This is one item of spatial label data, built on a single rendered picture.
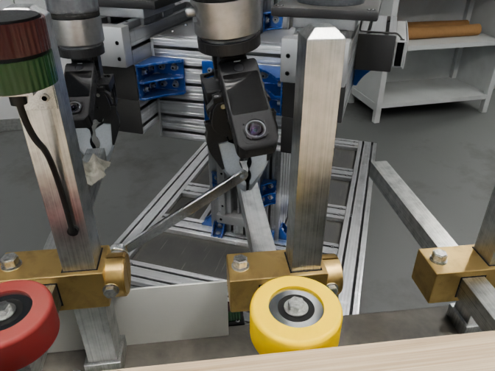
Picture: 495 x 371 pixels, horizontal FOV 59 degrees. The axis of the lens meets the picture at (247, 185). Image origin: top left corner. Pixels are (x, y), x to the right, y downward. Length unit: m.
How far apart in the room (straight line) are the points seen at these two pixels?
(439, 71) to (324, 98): 3.48
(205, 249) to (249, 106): 1.12
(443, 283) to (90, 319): 0.42
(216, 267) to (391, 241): 0.86
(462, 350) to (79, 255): 0.37
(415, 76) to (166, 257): 2.74
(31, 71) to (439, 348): 0.37
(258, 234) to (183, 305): 0.13
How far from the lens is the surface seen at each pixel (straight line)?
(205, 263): 1.51
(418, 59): 3.75
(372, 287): 1.78
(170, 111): 1.22
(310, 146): 0.44
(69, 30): 0.73
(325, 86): 0.42
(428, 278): 0.61
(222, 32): 0.48
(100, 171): 0.70
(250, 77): 0.50
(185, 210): 0.55
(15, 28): 0.35
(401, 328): 0.69
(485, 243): 0.63
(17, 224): 2.29
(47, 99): 0.41
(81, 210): 0.47
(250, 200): 0.66
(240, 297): 0.53
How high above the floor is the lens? 1.19
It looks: 31 degrees down
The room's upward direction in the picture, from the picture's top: straight up
